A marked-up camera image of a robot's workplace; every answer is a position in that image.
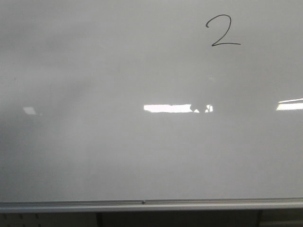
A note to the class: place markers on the white whiteboard with aluminium frame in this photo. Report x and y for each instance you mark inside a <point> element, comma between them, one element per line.
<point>146,105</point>

